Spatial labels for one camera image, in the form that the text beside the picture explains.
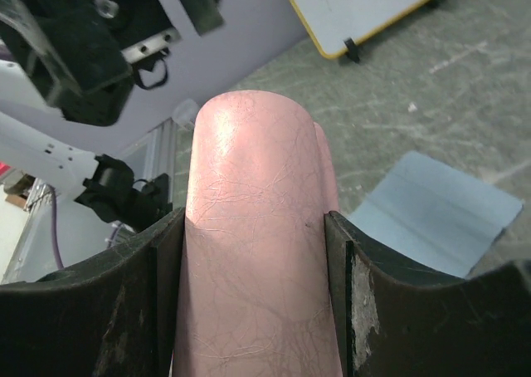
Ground small whiteboard with orange frame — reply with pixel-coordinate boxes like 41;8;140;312
289;0;444;61

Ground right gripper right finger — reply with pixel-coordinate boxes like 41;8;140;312
324;212;530;376

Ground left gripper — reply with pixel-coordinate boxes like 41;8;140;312
1;0;224;126

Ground light blue cleaning cloth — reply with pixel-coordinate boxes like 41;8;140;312
348;151;524;277

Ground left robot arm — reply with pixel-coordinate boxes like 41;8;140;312
1;0;180;231

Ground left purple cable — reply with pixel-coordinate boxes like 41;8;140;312
49;185;67;270

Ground pink glasses case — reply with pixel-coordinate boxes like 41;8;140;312
173;90;342;376

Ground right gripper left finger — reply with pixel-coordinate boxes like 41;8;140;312
1;209;185;376

